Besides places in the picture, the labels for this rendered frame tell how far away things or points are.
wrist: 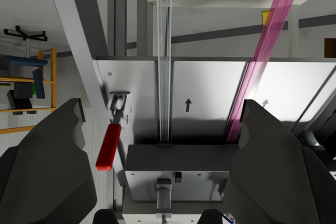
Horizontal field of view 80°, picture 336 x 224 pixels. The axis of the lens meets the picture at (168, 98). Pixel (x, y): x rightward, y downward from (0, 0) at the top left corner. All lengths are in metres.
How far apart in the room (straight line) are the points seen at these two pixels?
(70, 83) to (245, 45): 3.84
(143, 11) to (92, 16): 0.44
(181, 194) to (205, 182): 0.06
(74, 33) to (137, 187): 0.26
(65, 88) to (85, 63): 5.09
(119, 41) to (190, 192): 0.36
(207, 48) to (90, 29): 3.18
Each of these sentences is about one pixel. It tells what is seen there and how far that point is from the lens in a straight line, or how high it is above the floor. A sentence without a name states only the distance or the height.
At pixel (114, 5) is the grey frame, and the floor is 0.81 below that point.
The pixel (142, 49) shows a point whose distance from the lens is 0.65.
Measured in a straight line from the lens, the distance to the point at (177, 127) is 0.33.
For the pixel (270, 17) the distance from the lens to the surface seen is 0.23.
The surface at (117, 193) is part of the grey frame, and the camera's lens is 0.55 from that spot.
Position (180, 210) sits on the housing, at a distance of 0.44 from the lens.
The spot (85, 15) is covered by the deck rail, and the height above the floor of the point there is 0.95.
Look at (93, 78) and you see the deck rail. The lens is 0.26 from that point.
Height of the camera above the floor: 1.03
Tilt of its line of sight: 1 degrees up
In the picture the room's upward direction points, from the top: 180 degrees counter-clockwise
